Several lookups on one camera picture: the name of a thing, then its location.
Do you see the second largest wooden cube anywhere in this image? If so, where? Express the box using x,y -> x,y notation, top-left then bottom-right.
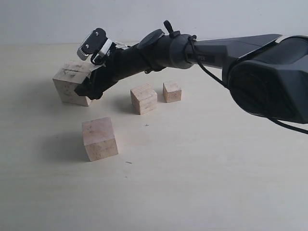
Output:
81,117 -> 118,161

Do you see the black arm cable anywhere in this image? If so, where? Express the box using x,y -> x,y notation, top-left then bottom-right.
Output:
185,35 -> 308,135

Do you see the smallest wooden cube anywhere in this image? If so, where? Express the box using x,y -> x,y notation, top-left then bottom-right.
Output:
163,81 -> 182,103

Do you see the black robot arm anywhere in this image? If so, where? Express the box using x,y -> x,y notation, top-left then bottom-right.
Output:
75,21 -> 308,124

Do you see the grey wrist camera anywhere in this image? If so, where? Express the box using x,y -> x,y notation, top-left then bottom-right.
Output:
77,28 -> 108,61

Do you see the third largest wooden cube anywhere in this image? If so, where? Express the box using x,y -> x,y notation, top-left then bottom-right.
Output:
130,84 -> 158,115

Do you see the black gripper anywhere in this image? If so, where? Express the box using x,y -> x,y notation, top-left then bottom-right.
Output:
74,45 -> 150,100

